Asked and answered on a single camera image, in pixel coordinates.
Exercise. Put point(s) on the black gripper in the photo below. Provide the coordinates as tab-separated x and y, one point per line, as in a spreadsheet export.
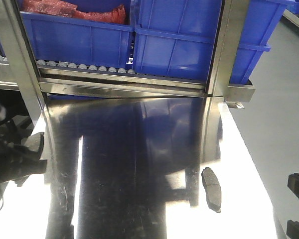
18	162

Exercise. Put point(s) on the brake pad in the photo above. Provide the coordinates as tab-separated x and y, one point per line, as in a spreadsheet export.
212	189
35	143

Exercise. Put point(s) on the left blue plastic bin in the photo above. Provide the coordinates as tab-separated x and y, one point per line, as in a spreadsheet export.
79	41

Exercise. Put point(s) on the blue plastic bin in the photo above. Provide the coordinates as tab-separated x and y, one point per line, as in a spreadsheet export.
79	41
175	38

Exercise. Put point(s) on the right blue plastic bin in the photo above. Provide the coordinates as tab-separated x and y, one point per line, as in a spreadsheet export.
175	38

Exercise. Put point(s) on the steel roller rack frame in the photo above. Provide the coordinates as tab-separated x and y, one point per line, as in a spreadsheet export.
34	82

